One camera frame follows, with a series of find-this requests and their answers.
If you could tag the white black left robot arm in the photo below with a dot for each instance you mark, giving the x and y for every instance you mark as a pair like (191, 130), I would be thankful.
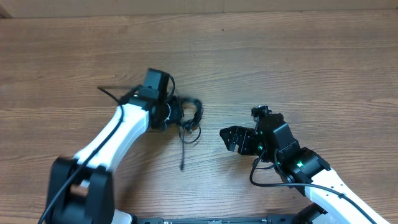
(81, 189)

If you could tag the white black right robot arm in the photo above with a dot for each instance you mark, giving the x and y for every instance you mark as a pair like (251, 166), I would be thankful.
(271, 140)

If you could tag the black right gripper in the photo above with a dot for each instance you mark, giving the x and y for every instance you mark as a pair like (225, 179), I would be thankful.
(237, 131)

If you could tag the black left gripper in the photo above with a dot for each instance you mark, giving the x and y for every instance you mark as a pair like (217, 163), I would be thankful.
(178, 114)

